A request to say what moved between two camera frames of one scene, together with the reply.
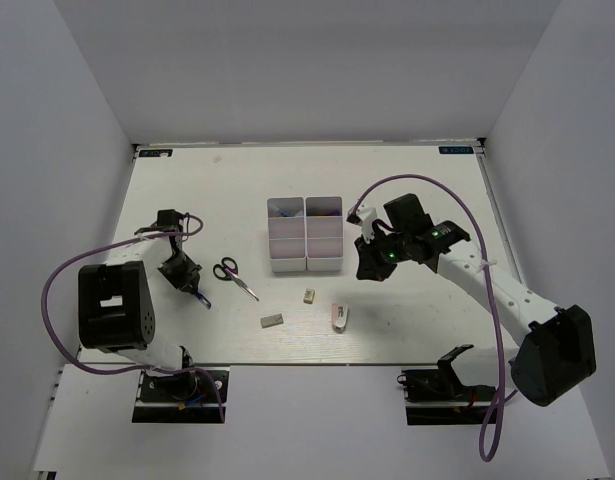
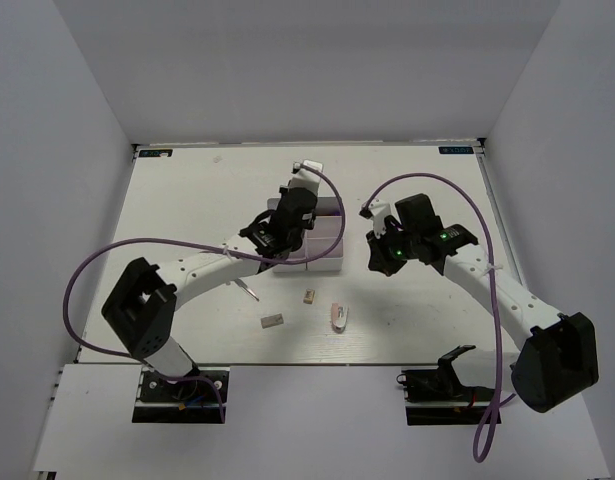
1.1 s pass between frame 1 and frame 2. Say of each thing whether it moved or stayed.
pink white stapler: stayed
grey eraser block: stayed
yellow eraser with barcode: stayed
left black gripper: moved
